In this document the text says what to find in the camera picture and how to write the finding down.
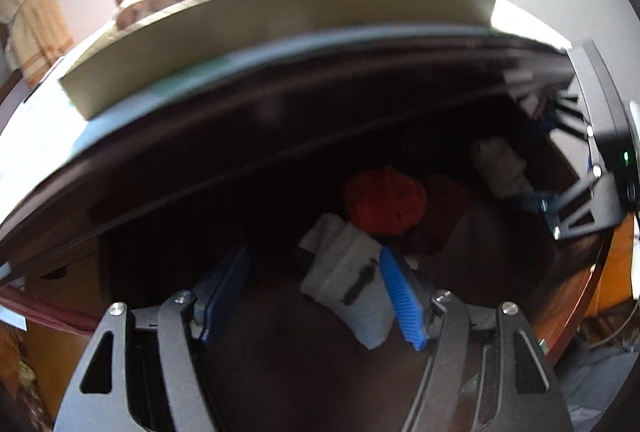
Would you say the tied yellow curtain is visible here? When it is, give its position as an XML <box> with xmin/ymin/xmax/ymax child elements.
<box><xmin>0</xmin><ymin>0</ymin><xmax>76</xmax><ymax>85</ymax></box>

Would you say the white grey sock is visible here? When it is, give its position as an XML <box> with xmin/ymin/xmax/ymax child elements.
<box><xmin>297</xmin><ymin>212</ymin><xmax>402</xmax><ymax>351</ymax></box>

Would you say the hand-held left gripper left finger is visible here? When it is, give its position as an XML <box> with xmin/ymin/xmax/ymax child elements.
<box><xmin>52</xmin><ymin>246</ymin><xmax>251</xmax><ymax>432</ymax></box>

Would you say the cream cloth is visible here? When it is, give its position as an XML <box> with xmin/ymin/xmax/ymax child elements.
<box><xmin>470</xmin><ymin>137</ymin><xmax>534</xmax><ymax>201</ymax></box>

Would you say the dark wooden table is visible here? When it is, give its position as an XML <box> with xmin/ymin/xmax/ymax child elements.
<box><xmin>0</xmin><ymin>26</ymin><xmax>640</xmax><ymax>353</ymax></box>

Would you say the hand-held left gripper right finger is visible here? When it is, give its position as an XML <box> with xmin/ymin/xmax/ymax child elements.
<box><xmin>379</xmin><ymin>246</ymin><xmax>573</xmax><ymax>432</ymax></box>

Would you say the dark red cloth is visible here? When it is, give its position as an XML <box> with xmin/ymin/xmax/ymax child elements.
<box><xmin>405</xmin><ymin>172</ymin><xmax>476</xmax><ymax>255</ymax></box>

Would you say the red knitted garment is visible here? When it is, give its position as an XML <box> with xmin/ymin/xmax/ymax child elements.
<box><xmin>342</xmin><ymin>166</ymin><xmax>429</xmax><ymax>237</ymax></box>

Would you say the green cloud print tablecloth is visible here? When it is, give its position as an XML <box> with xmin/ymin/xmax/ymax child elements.
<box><xmin>0</xmin><ymin>2</ymin><xmax>573</xmax><ymax>185</ymax></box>

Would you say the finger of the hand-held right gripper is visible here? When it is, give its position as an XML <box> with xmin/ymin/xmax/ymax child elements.
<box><xmin>537</xmin><ymin>86</ymin><xmax>594</xmax><ymax>139</ymax></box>
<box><xmin>524</xmin><ymin>171</ymin><xmax>622</xmax><ymax>241</ymax></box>

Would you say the shallow cardboard box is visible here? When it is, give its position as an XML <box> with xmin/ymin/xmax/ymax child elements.
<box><xmin>59</xmin><ymin>0</ymin><xmax>497</xmax><ymax>121</ymax></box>

